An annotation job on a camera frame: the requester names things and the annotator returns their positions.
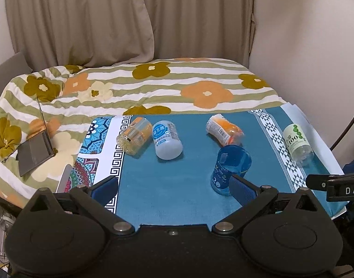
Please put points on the orange and white plastic cup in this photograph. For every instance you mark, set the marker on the orange and white plastic cup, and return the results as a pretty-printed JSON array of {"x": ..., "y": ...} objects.
[{"x": 223, "y": 130}]

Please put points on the floral striped blanket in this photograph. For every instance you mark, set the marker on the floral striped blanket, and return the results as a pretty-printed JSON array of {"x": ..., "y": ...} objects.
[{"x": 165, "y": 92}]

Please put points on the silver flat device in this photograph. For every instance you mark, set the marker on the silver flat device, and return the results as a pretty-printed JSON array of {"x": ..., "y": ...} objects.
[{"x": 64, "y": 179}]

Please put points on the teal patterned tablecloth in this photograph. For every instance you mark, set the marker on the teal patterned tablecloth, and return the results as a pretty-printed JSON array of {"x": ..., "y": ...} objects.
[{"x": 179, "y": 185}]

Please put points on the clear glass jar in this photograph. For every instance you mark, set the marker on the clear glass jar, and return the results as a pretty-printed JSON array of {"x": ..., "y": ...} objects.
[{"x": 1, "y": 221}]

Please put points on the clear blue plastic cup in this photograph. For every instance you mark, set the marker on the clear blue plastic cup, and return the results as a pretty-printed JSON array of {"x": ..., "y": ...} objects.
[{"x": 230, "y": 162}]

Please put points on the dark blue cloth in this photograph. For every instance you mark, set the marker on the dark blue cloth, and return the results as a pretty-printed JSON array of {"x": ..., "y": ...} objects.
[{"x": 353, "y": 168}]

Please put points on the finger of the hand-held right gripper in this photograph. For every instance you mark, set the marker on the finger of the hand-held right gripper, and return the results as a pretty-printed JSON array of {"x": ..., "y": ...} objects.
[{"x": 317, "y": 181}]

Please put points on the white cup with blue label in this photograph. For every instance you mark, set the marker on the white cup with blue label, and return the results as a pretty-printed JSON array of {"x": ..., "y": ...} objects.
[{"x": 166, "y": 144}]

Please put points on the dark grey laptop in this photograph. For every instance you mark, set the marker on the dark grey laptop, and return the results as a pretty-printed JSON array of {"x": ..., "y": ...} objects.
[{"x": 35, "y": 150}]

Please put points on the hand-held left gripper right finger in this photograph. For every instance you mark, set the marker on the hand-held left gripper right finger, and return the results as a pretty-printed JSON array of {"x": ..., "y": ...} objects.
[{"x": 244, "y": 191}]

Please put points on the clear cup with green label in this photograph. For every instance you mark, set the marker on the clear cup with green label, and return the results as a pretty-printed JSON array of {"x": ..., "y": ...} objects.
[{"x": 295, "y": 142}]

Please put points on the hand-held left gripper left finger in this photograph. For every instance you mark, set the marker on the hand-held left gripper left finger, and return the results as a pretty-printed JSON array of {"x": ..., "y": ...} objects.
[{"x": 106, "y": 187}]

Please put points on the grey headboard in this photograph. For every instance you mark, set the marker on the grey headboard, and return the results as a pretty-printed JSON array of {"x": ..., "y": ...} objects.
[{"x": 9, "y": 66}]

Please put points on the beige curtain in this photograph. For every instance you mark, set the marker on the beige curtain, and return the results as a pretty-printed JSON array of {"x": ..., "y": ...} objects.
[{"x": 107, "y": 20}]

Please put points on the clear bottle orange label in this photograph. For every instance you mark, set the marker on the clear bottle orange label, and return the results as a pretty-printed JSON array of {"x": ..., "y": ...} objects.
[{"x": 135, "y": 134}]

